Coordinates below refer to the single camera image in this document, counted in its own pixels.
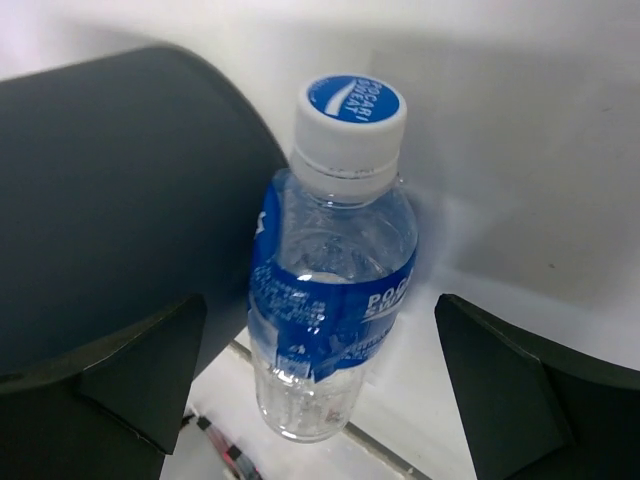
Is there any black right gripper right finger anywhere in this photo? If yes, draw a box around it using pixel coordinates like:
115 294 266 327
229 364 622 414
434 294 639 479

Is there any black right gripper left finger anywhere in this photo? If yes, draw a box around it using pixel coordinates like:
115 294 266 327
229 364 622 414
1 295 206 479

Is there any clear bottle blue label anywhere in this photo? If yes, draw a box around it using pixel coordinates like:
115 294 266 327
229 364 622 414
247 73 419 443

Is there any dark grey garbage bin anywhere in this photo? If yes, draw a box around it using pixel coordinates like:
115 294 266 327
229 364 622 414
1 46 285 372

